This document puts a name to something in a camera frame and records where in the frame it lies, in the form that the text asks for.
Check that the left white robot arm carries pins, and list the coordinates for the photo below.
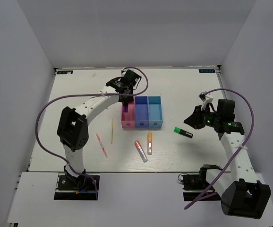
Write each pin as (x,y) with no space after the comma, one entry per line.
(73,125)

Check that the light blue drawer box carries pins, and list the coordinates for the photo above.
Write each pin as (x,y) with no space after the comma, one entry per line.
(155,112)

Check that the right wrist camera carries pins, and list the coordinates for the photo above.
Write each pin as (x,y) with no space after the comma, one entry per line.
(206,99)

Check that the pink gel pen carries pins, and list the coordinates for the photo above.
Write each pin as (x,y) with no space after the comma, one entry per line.
(101,145)

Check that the blue table label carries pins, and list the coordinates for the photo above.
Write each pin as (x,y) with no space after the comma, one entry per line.
(206,70)
(64,72)

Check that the pink drawer box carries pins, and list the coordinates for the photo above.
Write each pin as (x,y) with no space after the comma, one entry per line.
(128,119)

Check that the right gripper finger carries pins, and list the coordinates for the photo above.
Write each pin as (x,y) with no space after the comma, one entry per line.
(192,120)
(197,113)

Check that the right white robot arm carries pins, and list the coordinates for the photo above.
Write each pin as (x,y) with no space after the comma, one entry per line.
(242,193)

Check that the yellow cap orange marker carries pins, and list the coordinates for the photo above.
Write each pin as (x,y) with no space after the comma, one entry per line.
(149,143)

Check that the right blue table label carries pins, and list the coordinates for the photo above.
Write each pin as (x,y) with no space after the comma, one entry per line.
(206,70)

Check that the left blue table label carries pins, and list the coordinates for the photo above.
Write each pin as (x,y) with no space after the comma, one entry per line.
(64,72)

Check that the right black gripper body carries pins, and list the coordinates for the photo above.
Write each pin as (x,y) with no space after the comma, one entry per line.
(208,118)

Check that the green cap black highlighter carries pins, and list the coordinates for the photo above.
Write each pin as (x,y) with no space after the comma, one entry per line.
(183,132)

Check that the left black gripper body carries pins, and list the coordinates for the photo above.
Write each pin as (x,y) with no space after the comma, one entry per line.
(129,99)

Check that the dark blue drawer box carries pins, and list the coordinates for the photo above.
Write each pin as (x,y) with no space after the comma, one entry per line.
(141,112)

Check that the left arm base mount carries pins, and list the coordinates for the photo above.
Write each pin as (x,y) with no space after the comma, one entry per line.
(84,190)

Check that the purple cap black highlighter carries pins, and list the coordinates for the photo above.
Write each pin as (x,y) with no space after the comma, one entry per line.
(125,107)

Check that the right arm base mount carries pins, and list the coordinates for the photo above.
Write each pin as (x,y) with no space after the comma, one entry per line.
(194,184)

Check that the yellow gel pen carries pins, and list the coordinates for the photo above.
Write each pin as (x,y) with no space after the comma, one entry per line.
(112,129)

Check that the orange cap grey marker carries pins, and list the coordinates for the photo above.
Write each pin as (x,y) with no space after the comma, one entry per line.
(141,151)

